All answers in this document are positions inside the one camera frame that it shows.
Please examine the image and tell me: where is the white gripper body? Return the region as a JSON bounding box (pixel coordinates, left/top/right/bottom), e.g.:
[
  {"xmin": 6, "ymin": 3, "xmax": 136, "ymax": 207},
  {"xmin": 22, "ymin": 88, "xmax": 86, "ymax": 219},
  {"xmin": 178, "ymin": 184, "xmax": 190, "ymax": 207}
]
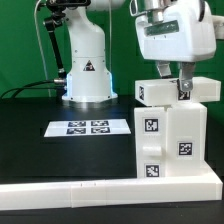
[{"xmin": 134, "ymin": 0, "xmax": 216, "ymax": 62}]

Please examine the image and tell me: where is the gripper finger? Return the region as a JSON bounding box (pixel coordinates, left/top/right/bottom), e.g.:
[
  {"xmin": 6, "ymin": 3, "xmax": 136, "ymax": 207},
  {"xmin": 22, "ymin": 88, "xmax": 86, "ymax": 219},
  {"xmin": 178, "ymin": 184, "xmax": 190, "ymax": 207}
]
[
  {"xmin": 156, "ymin": 61, "xmax": 172, "ymax": 79},
  {"xmin": 178, "ymin": 62, "xmax": 195, "ymax": 92}
]

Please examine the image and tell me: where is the white cabinet top block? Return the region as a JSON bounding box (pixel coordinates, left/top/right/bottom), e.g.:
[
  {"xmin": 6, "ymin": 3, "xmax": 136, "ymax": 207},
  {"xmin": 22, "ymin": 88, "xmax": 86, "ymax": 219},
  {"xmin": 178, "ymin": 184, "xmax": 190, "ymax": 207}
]
[{"xmin": 135, "ymin": 77, "xmax": 221, "ymax": 106}]

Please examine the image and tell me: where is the white door panel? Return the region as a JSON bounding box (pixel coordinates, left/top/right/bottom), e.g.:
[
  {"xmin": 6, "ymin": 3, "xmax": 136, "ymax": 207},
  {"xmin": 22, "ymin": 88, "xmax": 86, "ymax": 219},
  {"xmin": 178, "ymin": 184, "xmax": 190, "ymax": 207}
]
[{"xmin": 134, "ymin": 107, "xmax": 166, "ymax": 178}]

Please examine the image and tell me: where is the white cabinet body box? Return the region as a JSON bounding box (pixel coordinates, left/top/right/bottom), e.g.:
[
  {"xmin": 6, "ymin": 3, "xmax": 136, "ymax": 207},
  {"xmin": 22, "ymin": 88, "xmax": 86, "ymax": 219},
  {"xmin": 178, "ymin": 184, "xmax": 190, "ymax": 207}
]
[{"xmin": 133, "ymin": 101, "xmax": 208, "ymax": 179}]

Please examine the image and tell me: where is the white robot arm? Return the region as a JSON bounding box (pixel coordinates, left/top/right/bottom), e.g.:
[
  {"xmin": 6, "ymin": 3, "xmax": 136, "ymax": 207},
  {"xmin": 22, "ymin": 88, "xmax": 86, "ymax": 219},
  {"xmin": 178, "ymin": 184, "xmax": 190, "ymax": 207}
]
[{"xmin": 62, "ymin": 0, "xmax": 216, "ymax": 104}]

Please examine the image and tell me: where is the white marker sheet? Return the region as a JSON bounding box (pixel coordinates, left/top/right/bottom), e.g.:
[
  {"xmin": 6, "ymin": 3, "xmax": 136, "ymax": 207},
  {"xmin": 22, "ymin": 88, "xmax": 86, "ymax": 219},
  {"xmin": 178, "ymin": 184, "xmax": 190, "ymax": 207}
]
[{"xmin": 44, "ymin": 119, "xmax": 131, "ymax": 137}]

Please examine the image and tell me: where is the white L-shaped fence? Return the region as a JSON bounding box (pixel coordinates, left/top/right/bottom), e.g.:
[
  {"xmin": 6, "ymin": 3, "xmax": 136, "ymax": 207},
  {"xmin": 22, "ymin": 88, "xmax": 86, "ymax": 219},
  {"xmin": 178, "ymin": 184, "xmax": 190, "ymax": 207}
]
[{"xmin": 0, "ymin": 161, "xmax": 223, "ymax": 211}]

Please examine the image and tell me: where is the black cable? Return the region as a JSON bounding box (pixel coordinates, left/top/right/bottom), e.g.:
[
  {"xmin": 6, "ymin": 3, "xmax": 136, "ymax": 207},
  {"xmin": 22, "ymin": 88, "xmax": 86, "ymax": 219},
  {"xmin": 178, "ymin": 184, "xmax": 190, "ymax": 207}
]
[{"xmin": 0, "ymin": 79, "xmax": 65, "ymax": 100}]

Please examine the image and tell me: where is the white cable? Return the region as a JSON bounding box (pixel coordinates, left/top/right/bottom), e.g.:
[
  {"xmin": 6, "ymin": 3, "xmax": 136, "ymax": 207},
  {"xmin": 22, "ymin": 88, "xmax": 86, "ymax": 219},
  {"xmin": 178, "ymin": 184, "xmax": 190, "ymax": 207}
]
[{"xmin": 33, "ymin": 0, "xmax": 53, "ymax": 98}]

